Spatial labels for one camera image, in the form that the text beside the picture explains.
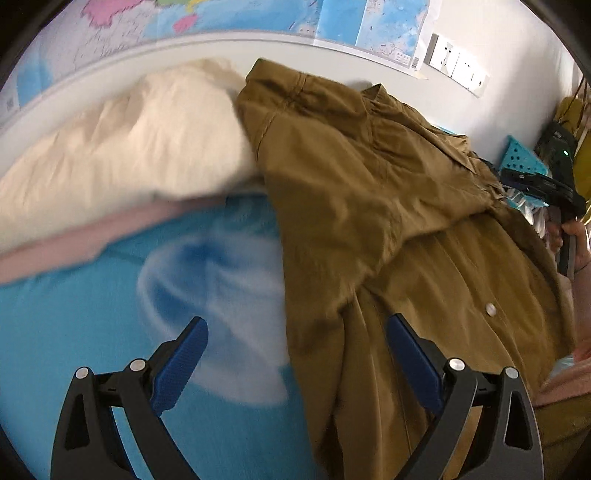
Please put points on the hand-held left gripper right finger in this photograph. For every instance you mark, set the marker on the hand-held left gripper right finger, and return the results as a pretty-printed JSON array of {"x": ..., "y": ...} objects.
[{"x": 413, "y": 362}]

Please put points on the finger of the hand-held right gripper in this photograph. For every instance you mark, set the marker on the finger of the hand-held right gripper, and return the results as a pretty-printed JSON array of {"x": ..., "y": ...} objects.
[{"x": 519, "y": 177}]

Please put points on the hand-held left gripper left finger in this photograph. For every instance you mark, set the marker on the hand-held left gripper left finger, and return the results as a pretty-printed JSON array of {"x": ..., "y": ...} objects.
[{"x": 180, "y": 364}]

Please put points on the brown jacket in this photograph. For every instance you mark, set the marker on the brown jacket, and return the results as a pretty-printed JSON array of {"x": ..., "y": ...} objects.
[{"x": 369, "y": 207}]

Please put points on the person's right forearm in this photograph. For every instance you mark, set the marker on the person's right forearm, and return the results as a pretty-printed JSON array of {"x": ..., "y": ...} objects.
[{"x": 583, "y": 318}]

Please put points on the person's right hand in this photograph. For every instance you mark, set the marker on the person's right hand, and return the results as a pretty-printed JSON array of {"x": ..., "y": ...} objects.
[{"x": 581, "y": 240}]

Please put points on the teal plastic basket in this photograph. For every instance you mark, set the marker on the teal plastic basket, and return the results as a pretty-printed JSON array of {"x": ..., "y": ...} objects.
[{"x": 519, "y": 159}]

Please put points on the blue flower print bedsheet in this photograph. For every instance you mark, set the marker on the blue flower print bedsheet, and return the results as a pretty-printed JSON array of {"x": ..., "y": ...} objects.
[{"x": 69, "y": 332}]

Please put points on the clear tape piece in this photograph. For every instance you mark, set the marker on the clear tape piece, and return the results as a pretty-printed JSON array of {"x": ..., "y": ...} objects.
[{"x": 421, "y": 74}]

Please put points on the person's pink clothing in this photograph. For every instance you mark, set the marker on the person's pink clothing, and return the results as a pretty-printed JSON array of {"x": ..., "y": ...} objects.
[{"x": 570, "y": 383}]

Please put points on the pink cloth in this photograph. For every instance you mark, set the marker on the pink cloth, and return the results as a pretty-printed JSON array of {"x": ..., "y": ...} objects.
[{"x": 69, "y": 249}]

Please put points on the cream cloth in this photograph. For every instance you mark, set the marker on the cream cloth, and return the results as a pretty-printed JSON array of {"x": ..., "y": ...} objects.
[{"x": 115, "y": 152}]

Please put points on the white wall switch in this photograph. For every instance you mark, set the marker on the white wall switch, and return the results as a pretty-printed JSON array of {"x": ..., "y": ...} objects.
[{"x": 479, "y": 82}]

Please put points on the white wall socket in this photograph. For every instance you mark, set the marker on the white wall socket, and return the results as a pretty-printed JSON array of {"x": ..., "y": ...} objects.
[
  {"x": 461, "y": 66},
  {"x": 441, "y": 50}
]

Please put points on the colourful wall map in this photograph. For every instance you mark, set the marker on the colourful wall map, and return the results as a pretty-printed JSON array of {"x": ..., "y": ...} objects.
[{"x": 231, "y": 14}]

